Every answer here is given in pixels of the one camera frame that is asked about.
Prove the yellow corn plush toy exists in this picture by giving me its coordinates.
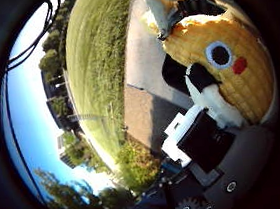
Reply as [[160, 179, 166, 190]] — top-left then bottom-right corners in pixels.
[[140, 0, 280, 137]]

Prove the dark low building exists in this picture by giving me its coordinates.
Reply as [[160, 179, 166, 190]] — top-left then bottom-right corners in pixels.
[[40, 66, 80, 132]]

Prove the blue metal frame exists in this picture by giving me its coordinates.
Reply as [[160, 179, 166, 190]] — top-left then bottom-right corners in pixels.
[[159, 157, 186, 178]]

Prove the thin black cable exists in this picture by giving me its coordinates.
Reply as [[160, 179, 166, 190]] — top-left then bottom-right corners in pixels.
[[1, 69, 47, 207]]

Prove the black looped cable bundle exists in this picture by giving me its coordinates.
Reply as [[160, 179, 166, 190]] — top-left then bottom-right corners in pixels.
[[0, 0, 68, 72]]

